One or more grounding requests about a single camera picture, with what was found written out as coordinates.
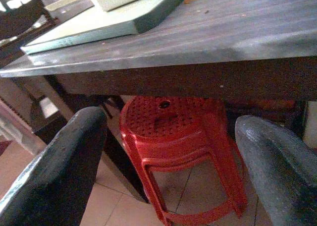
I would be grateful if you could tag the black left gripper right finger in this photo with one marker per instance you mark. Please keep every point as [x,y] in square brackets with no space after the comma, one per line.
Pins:
[280,171]

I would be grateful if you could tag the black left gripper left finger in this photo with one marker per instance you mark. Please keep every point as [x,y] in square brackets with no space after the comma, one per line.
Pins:
[54,171]

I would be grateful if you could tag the red plastic stool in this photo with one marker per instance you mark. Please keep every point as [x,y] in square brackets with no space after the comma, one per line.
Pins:
[178,146]

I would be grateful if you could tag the dark wooden chair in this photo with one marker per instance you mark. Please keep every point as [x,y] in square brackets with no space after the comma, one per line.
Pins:
[19,30]

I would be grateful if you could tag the dark wooden table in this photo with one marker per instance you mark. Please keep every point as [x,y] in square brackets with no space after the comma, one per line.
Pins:
[198,50]

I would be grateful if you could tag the large white cutting board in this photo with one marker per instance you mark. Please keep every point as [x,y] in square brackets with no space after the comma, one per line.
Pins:
[94,25]

